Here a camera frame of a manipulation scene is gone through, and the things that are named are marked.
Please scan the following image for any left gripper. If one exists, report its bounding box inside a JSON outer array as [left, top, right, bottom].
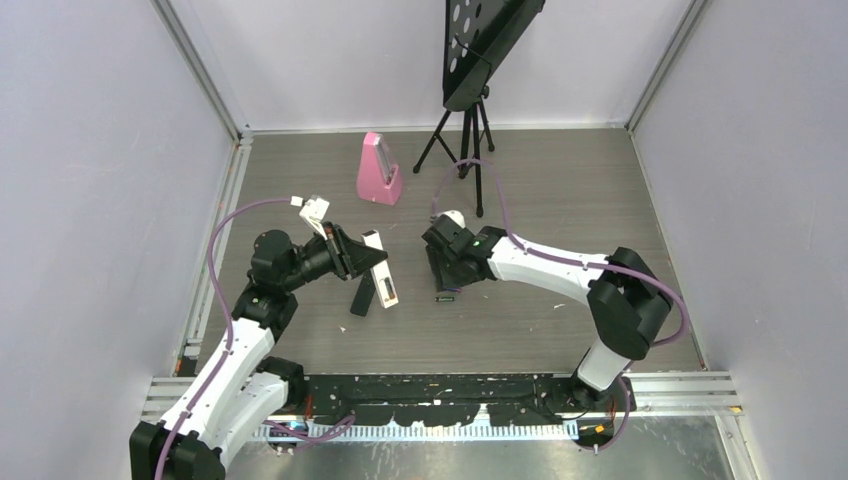
[[282, 222, 386, 293]]

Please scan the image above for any white remote control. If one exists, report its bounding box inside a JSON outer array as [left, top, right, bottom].
[[362, 230, 399, 309]]

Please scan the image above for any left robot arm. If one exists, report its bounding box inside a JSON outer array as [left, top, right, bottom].
[[129, 222, 388, 479]]

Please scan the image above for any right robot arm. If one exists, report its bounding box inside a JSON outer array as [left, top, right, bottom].
[[422, 212, 673, 411]]

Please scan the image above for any black remote control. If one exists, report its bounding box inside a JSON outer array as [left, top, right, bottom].
[[350, 271, 376, 317]]

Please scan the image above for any pink metronome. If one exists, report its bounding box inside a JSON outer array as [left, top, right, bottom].
[[356, 132, 403, 206]]

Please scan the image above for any black music stand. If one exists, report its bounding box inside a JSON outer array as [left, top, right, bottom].
[[413, 0, 547, 219]]

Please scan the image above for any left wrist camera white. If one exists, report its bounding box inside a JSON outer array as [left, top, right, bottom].
[[289, 195, 330, 240]]

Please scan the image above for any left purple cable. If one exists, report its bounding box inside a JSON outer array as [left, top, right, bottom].
[[153, 195, 303, 480]]

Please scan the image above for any purple cable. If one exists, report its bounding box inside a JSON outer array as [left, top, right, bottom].
[[430, 158, 692, 453], [153, 195, 303, 480]]

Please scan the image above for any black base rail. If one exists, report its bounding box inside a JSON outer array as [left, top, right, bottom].
[[281, 373, 608, 427]]

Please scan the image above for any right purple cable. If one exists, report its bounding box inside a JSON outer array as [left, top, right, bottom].
[[430, 158, 692, 453]]

